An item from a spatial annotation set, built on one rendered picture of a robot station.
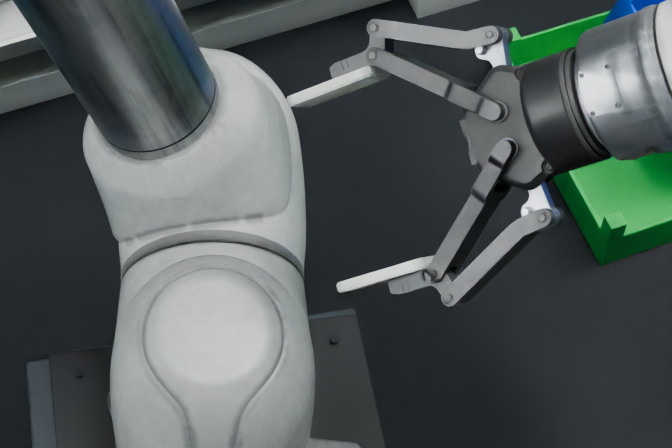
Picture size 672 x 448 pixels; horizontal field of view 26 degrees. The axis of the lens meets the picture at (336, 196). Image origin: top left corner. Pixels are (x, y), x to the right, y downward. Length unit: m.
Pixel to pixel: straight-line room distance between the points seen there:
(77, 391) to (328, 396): 0.23
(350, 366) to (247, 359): 0.32
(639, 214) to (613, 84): 0.85
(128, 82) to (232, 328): 0.19
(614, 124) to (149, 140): 0.39
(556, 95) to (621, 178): 0.85
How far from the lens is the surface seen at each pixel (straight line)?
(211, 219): 1.17
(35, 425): 1.39
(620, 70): 0.89
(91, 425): 1.34
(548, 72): 0.92
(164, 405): 1.07
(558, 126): 0.91
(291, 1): 1.83
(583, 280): 1.69
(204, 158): 1.14
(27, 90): 1.81
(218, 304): 1.08
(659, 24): 0.89
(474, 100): 0.96
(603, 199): 1.74
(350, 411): 1.35
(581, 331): 1.65
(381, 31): 1.00
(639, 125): 0.90
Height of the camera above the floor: 1.45
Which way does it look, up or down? 57 degrees down
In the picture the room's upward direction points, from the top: straight up
